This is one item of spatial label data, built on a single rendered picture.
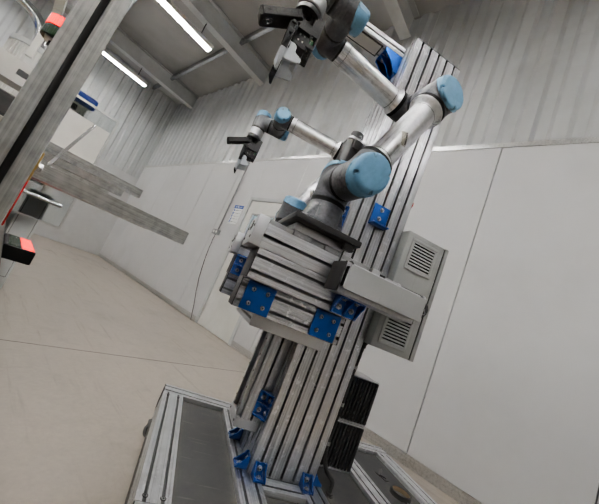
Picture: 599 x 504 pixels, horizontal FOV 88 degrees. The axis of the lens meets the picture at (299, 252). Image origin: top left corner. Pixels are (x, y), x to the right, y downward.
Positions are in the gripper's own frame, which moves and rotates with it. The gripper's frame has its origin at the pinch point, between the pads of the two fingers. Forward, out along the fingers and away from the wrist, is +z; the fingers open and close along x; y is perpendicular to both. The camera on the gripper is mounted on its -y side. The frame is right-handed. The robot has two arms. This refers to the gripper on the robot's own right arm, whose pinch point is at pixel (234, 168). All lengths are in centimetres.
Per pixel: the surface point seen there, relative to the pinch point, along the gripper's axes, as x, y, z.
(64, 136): 152, -142, -6
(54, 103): -125, -14, 44
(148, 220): -88, -9, 48
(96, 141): 161, -123, -16
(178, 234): -85, -3, 48
